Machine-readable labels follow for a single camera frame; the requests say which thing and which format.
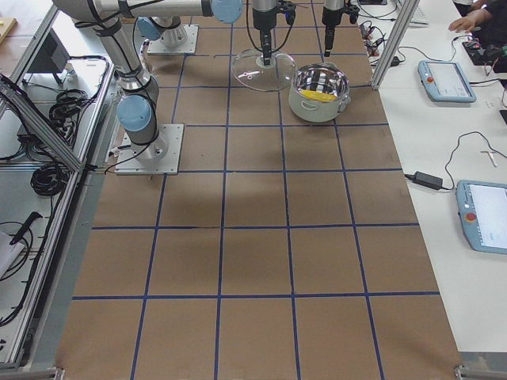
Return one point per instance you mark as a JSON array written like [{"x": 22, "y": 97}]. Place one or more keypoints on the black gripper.
[
  {"x": 329, "y": 17},
  {"x": 261, "y": 20}
]

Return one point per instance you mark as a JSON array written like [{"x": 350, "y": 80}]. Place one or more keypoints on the glass pot lid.
[{"x": 249, "y": 69}]

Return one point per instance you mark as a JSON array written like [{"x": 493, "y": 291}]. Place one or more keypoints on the yellow corn cob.
[{"x": 318, "y": 96}]

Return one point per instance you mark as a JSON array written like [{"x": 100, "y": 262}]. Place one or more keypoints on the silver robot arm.
[
  {"x": 335, "y": 4},
  {"x": 137, "y": 109}
]

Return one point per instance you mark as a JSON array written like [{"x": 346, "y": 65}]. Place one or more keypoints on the pale green cooking pot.
[{"x": 325, "y": 78}]

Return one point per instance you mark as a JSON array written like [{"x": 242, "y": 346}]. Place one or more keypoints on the person's hand on table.
[{"x": 469, "y": 22}]

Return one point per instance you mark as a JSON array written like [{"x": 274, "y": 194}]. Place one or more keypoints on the blue teach pendant tablet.
[{"x": 445, "y": 82}]

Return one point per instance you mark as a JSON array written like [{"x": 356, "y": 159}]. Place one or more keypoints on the black power adapter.
[{"x": 428, "y": 181}]

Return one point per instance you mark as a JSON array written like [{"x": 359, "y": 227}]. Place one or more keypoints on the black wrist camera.
[
  {"x": 353, "y": 12},
  {"x": 288, "y": 9}
]

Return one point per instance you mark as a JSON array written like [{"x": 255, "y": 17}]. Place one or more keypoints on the aluminium frame post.
[{"x": 393, "y": 41}]

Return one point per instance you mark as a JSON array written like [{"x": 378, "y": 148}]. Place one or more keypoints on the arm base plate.
[
  {"x": 162, "y": 156},
  {"x": 177, "y": 41}
]

